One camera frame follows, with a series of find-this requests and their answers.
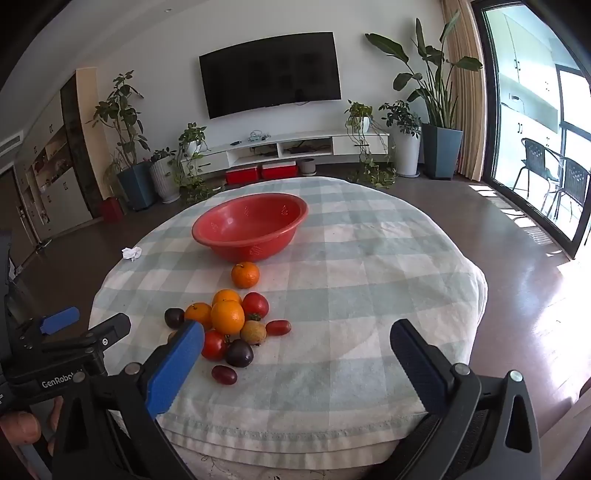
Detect brown door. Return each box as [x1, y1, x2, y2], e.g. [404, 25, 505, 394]
[0, 168, 42, 278]

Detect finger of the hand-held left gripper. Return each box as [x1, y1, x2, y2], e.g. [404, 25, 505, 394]
[4, 307, 80, 352]
[16, 313, 132, 365]

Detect large-leaf plant in grey-blue pot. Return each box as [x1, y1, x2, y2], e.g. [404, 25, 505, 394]
[366, 10, 484, 181]

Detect bushy plant in white pot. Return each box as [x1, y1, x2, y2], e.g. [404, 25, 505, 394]
[379, 100, 422, 178]

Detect white television cabinet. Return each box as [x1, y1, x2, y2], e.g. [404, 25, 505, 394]
[179, 130, 391, 180]

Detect plant in white ribbed pot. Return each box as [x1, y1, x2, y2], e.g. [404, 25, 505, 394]
[148, 148, 182, 204]

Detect white air vent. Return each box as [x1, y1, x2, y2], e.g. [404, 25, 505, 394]
[0, 130, 24, 160]

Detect trailing pothos in white pot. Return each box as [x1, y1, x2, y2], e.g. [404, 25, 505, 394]
[173, 122, 214, 204]
[344, 100, 398, 188]

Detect dark wall panel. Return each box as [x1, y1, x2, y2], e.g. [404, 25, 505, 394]
[60, 74, 105, 217]

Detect brown kiwi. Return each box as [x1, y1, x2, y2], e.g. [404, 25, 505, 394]
[239, 320, 267, 346]

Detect tall plant in blue pot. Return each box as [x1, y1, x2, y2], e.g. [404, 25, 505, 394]
[87, 70, 157, 212]

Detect white balcony cabinet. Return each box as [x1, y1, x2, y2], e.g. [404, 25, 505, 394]
[489, 9, 566, 139]

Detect black-framed glass sliding door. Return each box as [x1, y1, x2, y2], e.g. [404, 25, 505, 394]
[475, 0, 591, 259]

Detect person's left hand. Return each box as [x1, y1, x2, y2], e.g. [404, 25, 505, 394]
[0, 396, 64, 457]

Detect checked green white tablecloth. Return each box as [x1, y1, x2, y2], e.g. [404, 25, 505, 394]
[89, 175, 489, 480]

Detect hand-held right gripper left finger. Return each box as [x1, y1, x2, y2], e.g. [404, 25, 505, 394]
[51, 318, 206, 480]

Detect red plastic colander bowl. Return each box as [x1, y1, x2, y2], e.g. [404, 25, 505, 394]
[191, 193, 309, 264]

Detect black wall television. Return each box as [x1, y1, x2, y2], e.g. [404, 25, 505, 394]
[198, 31, 342, 121]

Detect large smooth orange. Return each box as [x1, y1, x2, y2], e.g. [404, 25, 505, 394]
[211, 299, 245, 336]

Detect red container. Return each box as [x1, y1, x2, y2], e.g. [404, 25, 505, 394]
[100, 198, 124, 222]

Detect mandarin orange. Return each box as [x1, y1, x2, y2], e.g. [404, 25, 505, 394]
[184, 302, 213, 329]
[231, 261, 260, 289]

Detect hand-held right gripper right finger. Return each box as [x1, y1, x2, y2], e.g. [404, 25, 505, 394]
[390, 318, 542, 480]

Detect beige curtain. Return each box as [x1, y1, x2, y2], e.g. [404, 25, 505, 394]
[441, 0, 485, 182]

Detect red tomato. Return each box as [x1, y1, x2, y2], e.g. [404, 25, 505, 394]
[201, 329, 228, 361]
[241, 292, 270, 321]

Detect white wall storage cabinet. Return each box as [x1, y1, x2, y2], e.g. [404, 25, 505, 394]
[14, 92, 93, 227]

